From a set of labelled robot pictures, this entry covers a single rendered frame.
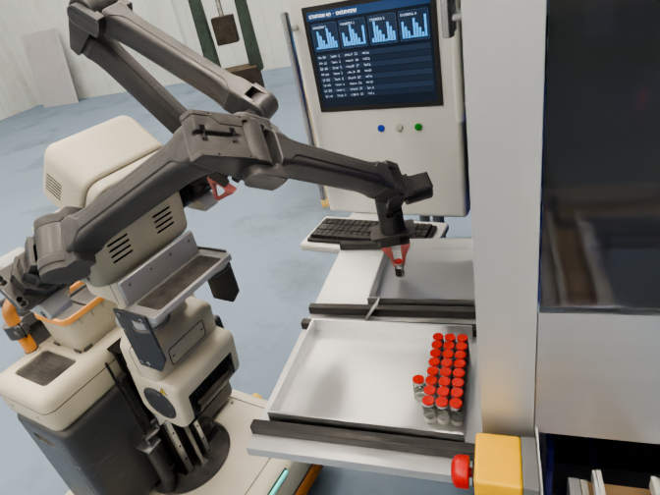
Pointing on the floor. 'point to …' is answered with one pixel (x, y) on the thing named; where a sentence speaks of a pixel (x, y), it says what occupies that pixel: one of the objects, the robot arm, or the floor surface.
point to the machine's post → (505, 199)
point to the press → (225, 32)
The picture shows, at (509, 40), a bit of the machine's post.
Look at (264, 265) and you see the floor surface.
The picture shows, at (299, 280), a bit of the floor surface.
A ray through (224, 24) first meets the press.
